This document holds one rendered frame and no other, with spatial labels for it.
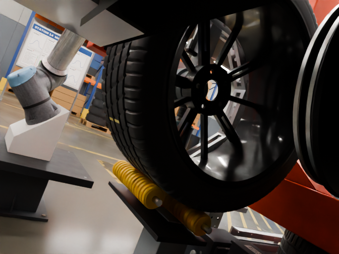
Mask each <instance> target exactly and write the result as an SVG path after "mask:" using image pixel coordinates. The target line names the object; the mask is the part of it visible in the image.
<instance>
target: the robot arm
mask: <svg viewBox="0 0 339 254"><path fill-rule="evenodd" d="M85 40H86V39H85V38H83V37H81V36H79V35H77V34H75V33H73V32H71V31H70V30H68V29H66V28H65V30H64V31H63V33H62V35H61V36H60V38H59V40H58V41H57V43H56V45H55V46H54V48H53V49H52V51H51V53H50V54H49V55H47V56H44V57H43V58H42V60H41V62H40V63H39V65H38V66H37V67H35V66H28V67H25V68H22V69H20V70H17V71H15V72H13V73H11V74H9V75H8V76H7V80H8V82H9V86H10V87H11V88H12V90H13V92H14V94H15V95H16V97H17V99H18V101H19V102H20V104H21V106H22V108H23V109H24V114H25V121H26V123H27V124H28V125H34V124H38V123H41V122H44V121H47V120H49V119H51V118H53V117H55V116H56V115H58V114H59V113H60V112H61V108H60V107H59V106H58V105H57V104H56V103H55V102H54V101H53V100H52V99H51V97H50V95H49V92H50V91H52V90H53V89H55V88H57V87H58V86H61V85H62V84H63V83H64V82H65V81H66V80H67V77H68V68H67V67H68V65H69V64H70V62H71V61H72V59H73V58H74V56H75V55H76V53H77V52H78V50H79V49H80V47H81V46H82V44H83V43H84V41H85Z"/></svg>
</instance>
